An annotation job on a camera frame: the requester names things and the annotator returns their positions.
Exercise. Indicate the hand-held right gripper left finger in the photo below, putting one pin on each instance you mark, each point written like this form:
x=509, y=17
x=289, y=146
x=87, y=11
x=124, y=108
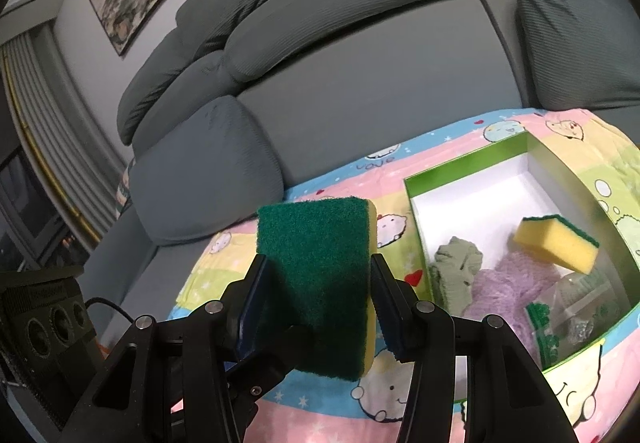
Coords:
x=252, y=313

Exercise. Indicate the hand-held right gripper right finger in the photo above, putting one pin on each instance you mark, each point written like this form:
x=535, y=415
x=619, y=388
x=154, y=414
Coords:
x=390, y=313

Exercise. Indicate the green cloth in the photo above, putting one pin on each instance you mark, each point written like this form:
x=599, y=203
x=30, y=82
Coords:
x=455, y=273

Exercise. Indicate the green and yellow sponge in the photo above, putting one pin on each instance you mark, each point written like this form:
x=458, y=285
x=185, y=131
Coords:
x=315, y=263
x=550, y=243

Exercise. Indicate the purple fluffy cloth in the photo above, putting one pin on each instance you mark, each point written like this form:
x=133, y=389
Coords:
x=500, y=288

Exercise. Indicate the green cardboard box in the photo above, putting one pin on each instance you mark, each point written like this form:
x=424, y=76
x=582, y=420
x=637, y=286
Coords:
x=465, y=203

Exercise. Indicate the clear plastic zip bag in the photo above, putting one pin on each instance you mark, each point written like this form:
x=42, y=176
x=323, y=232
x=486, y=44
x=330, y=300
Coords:
x=575, y=313

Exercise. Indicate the cartoon printed blanket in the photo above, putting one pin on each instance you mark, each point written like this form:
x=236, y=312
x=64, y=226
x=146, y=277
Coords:
x=225, y=263

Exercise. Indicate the grey throw pillow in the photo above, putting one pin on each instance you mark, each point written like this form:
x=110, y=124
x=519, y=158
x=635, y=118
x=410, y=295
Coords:
x=210, y=173
x=575, y=38

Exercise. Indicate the black speaker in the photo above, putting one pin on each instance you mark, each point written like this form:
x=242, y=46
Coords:
x=40, y=323

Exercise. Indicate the grey sofa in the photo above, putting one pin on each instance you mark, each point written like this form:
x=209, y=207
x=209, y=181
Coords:
x=375, y=73

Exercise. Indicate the dark glass door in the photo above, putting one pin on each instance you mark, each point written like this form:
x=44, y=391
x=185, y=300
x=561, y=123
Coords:
x=25, y=208

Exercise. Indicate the grey curtain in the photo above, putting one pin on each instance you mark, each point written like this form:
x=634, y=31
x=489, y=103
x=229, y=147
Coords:
x=55, y=133

